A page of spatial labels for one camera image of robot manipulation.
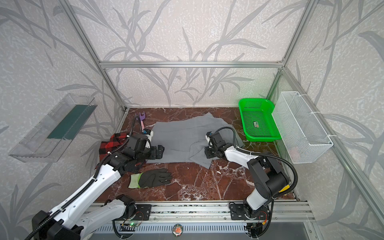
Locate clear plastic wall shelf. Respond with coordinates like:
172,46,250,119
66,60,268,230
9,94,97,163

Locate green plastic basket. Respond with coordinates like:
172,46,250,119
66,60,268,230
239,98,281,142

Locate purple pink toy rake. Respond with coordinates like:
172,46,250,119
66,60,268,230
139,112,147,134

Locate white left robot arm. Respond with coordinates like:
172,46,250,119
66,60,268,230
26,129,172,240

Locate aluminium frame rails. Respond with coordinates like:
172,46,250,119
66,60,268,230
58,0,384,240

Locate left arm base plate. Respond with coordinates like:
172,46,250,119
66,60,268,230
123,204,152,221

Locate grey long sleeve shirt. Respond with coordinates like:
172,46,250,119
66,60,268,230
147,113,233,169

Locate black green work glove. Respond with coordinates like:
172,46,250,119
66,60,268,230
128,169,173,189

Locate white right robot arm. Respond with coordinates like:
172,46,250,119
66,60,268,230
205,127,299,219

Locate white wire mesh basket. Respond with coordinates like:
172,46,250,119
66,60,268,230
272,91,334,164

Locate round red emblem button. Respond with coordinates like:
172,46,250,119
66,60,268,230
172,224,184,237

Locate red black plaid shirt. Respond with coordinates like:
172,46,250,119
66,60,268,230
99,133,129,161

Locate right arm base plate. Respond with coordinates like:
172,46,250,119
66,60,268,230
229,202,271,222

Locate yellow toy shovel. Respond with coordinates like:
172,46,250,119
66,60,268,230
279,185,290,193

